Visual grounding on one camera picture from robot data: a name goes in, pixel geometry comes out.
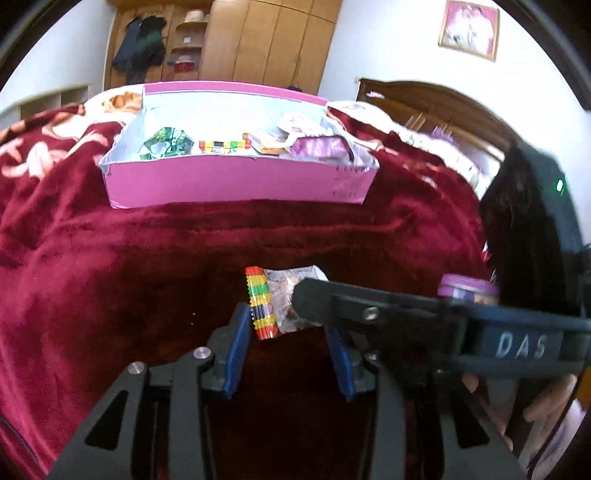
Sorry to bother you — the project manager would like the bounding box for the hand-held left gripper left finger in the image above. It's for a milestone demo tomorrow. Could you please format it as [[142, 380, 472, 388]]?
[[48, 302, 252, 480]]

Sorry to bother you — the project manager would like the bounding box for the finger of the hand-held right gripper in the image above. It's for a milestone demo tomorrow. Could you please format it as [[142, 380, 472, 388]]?
[[292, 277, 467, 370]]

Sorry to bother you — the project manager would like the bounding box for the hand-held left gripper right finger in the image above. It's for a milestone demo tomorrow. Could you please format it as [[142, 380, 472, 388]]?
[[323, 325, 527, 480]]

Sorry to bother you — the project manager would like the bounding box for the purple round tin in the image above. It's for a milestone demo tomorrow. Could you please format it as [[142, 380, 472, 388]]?
[[436, 273, 502, 306]]

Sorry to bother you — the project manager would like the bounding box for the pink cardboard box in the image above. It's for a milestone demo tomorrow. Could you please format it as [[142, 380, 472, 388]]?
[[99, 80, 382, 210]]

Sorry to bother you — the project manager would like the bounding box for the large pink jelly pouch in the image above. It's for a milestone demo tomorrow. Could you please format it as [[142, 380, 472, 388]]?
[[288, 136, 356, 162]]

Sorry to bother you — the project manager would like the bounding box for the person's right forearm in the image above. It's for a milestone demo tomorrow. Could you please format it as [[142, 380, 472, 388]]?
[[526, 399, 589, 480]]

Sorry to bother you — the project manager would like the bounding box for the person's right hand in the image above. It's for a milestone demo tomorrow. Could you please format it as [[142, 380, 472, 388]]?
[[462, 371, 580, 467]]

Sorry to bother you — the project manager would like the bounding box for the dark wooden headboard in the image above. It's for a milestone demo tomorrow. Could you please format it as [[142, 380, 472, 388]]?
[[356, 78, 522, 162]]

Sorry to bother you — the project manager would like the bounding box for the dark red plush blanket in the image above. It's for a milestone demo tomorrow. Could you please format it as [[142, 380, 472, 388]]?
[[0, 104, 499, 480]]

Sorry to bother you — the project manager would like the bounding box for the orange snack packet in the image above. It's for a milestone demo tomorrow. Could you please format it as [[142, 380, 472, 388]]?
[[252, 131, 296, 158]]

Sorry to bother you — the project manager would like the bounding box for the wooden wardrobe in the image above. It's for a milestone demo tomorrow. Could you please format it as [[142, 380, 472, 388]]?
[[104, 0, 345, 95]]

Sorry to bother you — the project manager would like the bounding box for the grey low shelf unit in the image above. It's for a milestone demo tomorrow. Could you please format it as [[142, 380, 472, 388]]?
[[0, 84, 90, 130]]

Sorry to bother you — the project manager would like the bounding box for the hanging dark coat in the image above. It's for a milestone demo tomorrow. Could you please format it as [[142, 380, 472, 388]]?
[[112, 15, 167, 84]]

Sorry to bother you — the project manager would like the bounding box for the framed wall picture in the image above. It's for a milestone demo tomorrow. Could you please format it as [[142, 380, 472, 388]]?
[[438, 0, 501, 62]]

